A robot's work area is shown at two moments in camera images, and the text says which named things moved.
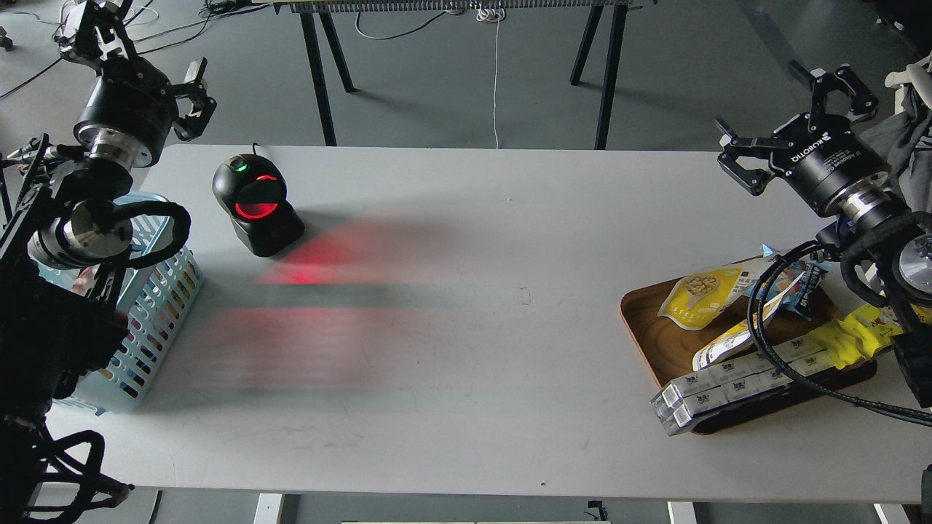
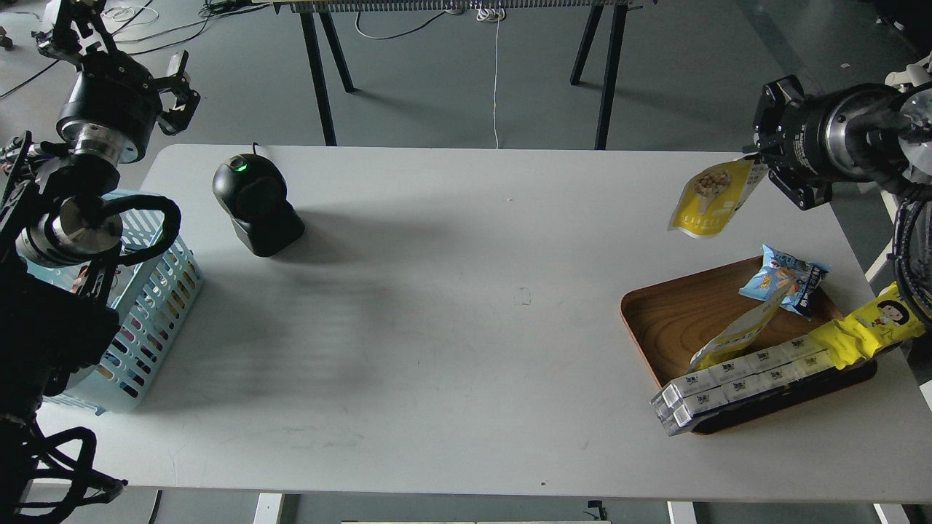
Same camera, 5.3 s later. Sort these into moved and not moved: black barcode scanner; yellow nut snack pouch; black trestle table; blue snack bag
Moved: yellow nut snack pouch
Not moved: black barcode scanner; blue snack bag; black trestle table
